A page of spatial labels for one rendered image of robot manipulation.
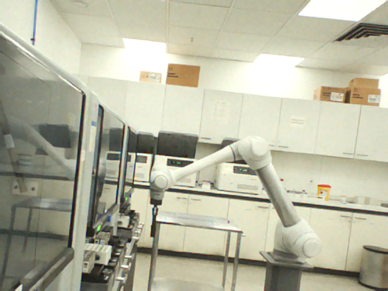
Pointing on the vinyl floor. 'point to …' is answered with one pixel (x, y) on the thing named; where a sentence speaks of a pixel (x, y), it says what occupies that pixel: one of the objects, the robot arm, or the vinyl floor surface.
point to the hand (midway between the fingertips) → (152, 231)
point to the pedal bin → (374, 268)
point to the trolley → (156, 283)
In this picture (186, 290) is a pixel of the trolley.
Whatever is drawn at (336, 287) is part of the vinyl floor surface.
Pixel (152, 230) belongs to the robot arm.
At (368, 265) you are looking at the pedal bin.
